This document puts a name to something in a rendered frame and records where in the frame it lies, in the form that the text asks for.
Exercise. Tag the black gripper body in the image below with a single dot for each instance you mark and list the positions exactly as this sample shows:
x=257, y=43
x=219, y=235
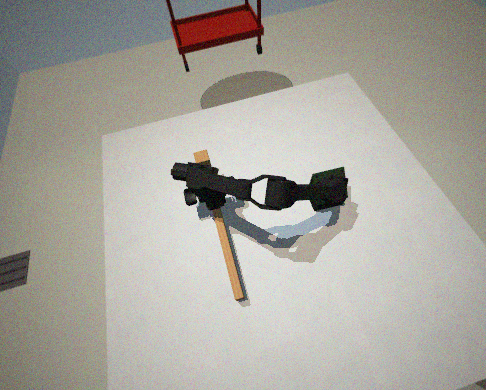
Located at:
x=190, y=196

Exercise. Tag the wooden post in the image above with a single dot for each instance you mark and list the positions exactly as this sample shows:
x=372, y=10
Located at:
x=201, y=157

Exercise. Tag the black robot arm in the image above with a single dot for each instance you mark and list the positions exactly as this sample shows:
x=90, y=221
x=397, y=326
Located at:
x=280, y=192

